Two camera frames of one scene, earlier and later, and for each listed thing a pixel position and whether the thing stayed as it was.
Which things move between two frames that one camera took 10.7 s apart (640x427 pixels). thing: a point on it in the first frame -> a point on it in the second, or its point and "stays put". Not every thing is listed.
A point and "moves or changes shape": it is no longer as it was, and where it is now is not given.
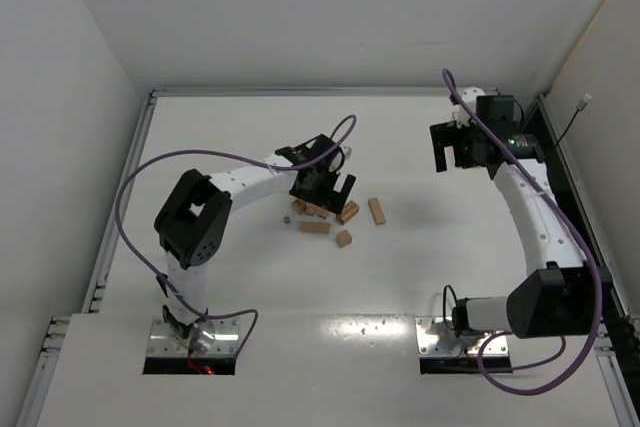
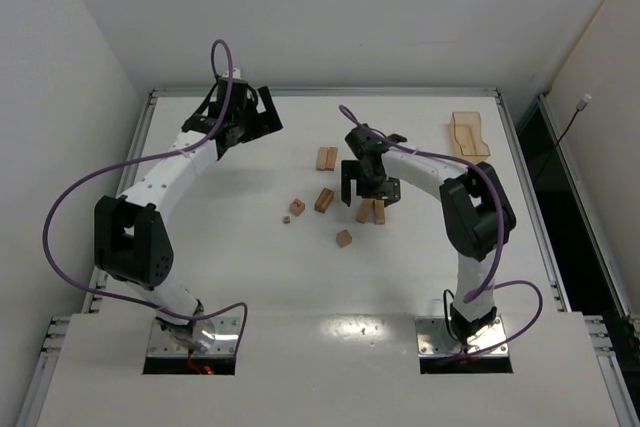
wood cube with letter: x=298 y=206 stays put
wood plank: x=322 y=213 moves or changes shape
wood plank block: x=311 y=208 moves or changes shape
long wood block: x=314 y=227 -> x=365 y=213
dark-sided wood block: x=349 y=212 moves or changes shape
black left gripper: x=326 y=192 -> x=252 y=117
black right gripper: x=445 y=145 -> x=372 y=187
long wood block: x=377 y=211 stays put
